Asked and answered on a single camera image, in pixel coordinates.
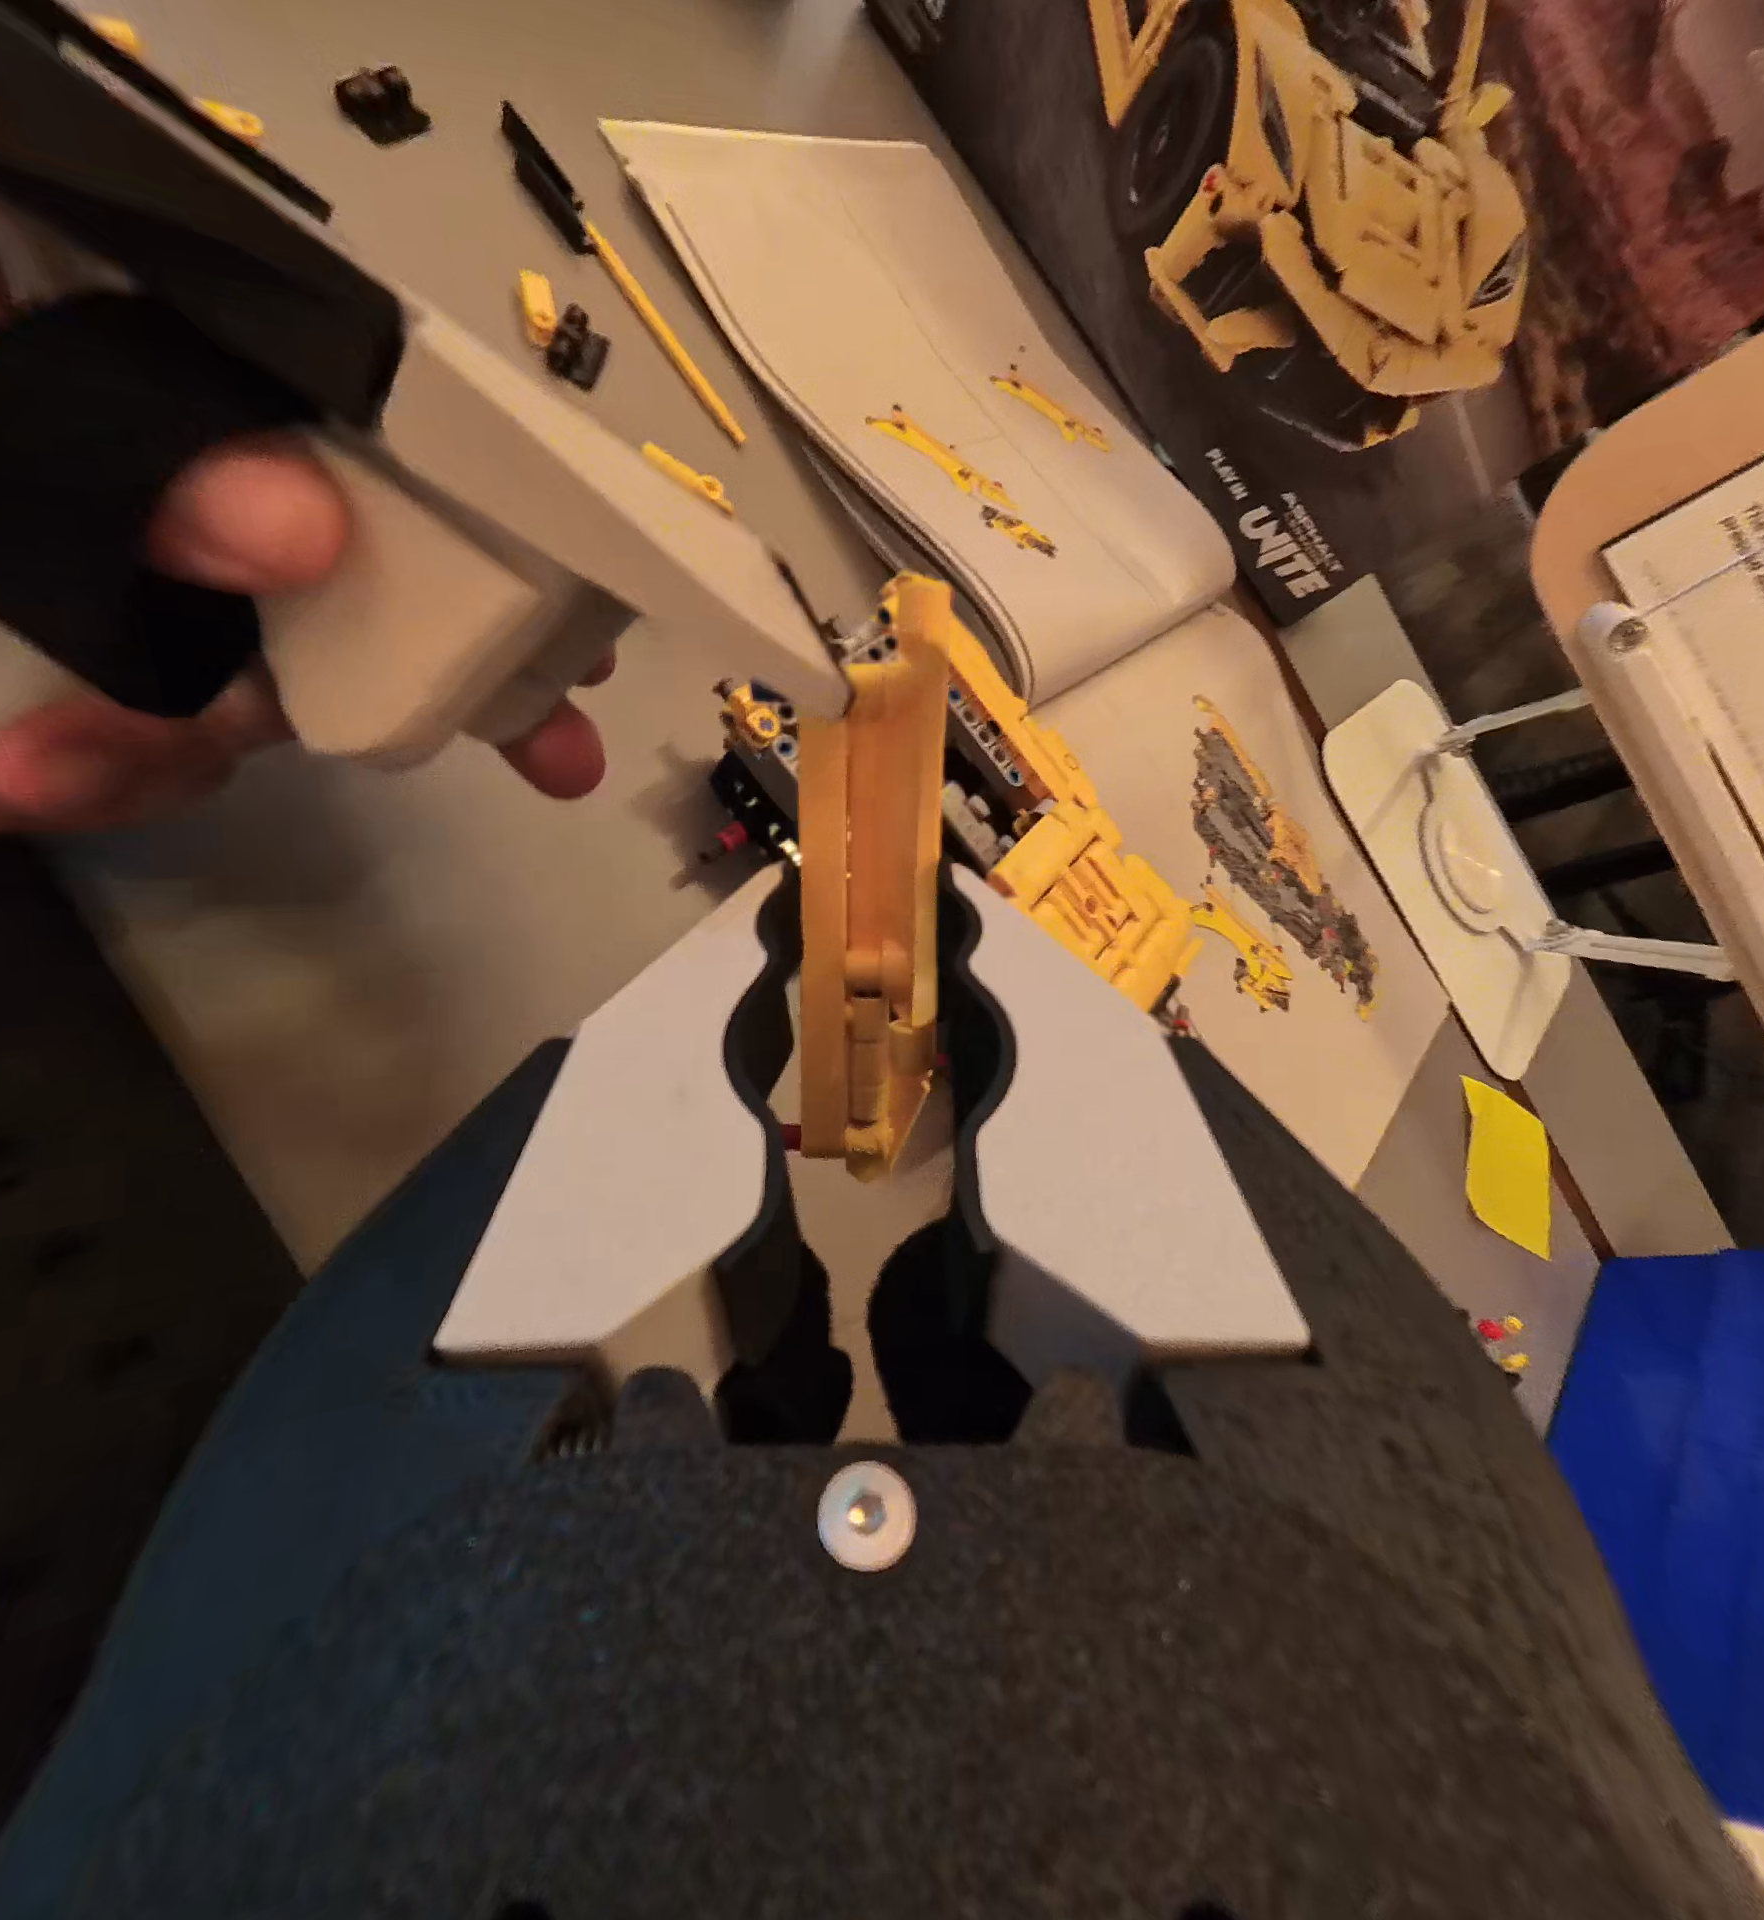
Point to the grey desk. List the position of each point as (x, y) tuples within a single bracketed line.
[(372, 929)]

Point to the wooden board document stand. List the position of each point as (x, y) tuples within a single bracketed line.
[(1438, 839)]

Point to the yellow bracket piece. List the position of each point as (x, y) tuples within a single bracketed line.
[(229, 117)]

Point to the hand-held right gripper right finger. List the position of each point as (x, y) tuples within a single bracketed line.
[(1121, 1200)]

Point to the toy car set box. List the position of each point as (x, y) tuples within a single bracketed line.
[(1646, 181)]

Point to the printed instruction sheet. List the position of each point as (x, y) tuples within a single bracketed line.
[(1752, 630)]

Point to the blue storage bin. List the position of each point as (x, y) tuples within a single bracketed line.
[(1706, 1497)]

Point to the scatter of small bricks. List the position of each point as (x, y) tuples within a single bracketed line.
[(1497, 1335)]

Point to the open instruction booklet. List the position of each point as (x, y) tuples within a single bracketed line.
[(896, 299)]

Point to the small black connector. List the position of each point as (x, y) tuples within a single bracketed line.
[(382, 104)]

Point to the person's left hand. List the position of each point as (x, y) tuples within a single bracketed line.
[(70, 767)]

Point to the yellow toy car model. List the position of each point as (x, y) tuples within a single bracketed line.
[(1075, 884)]

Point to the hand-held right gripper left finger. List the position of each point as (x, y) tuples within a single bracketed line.
[(611, 1200)]

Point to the black-tipped yellow tool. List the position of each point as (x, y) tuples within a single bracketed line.
[(657, 330)]

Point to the small yellow connector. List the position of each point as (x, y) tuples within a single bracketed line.
[(112, 31)]

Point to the yellow beam assembly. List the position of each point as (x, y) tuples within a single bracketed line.
[(867, 839)]

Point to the yellow black connector piece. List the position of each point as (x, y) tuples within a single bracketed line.
[(574, 345)]

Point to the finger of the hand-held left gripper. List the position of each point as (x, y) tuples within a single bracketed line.
[(595, 510)]

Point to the yellow paper sheet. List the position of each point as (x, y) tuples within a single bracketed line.
[(1505, 1160)]

